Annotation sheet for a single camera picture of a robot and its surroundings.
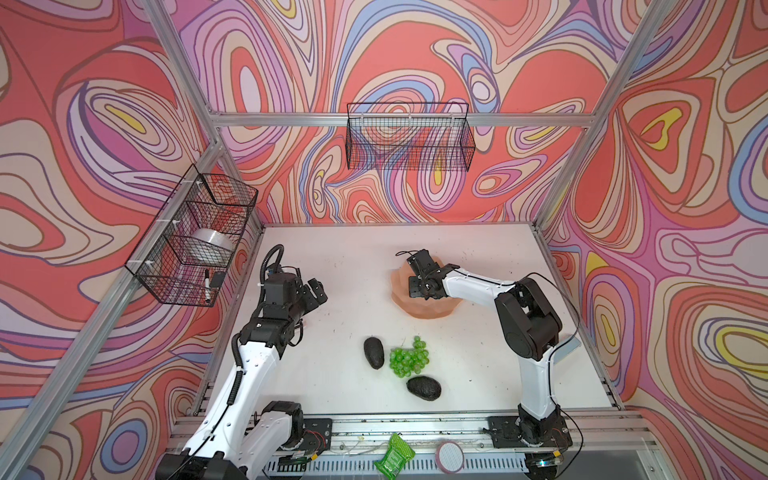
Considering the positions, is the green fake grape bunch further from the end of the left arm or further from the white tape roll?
the white tape roll

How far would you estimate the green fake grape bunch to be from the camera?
0.81 m

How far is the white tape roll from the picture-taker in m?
0.70
